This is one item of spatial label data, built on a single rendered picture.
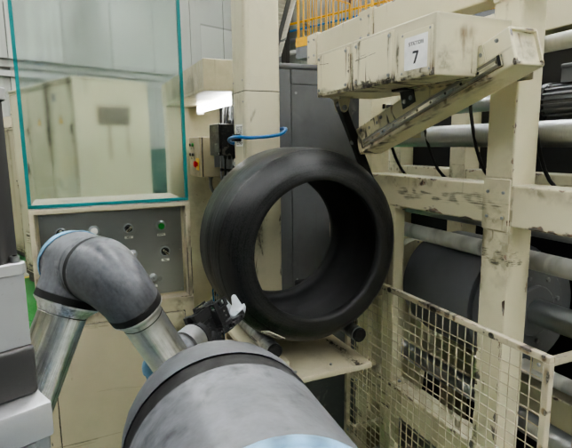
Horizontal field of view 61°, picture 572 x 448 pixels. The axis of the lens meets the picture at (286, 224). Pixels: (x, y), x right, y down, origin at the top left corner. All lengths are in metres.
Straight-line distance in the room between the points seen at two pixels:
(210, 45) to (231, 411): 12.67
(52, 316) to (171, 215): 1.05
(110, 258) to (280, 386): 0.62
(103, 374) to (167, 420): 1.77
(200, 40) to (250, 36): 10.98
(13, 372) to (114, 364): 1.50
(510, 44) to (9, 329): 1.14
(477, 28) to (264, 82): 0.70
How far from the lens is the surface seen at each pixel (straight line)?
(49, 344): 0.96
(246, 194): 1.30
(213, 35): 12.97
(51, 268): 0.95
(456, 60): 1.31
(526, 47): 1.34
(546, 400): 1.32
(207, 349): 0.29
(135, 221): 1.92
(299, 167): 1.34
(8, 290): 0.50
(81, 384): 2.03
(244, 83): 1.69
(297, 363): 1.59
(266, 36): 1.73
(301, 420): 0.23
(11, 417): 0.51
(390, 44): 1.42
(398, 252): 1.95
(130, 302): 0.84
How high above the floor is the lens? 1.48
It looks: 9 degrees down
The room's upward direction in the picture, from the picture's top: 1 degrees counter-clockwise
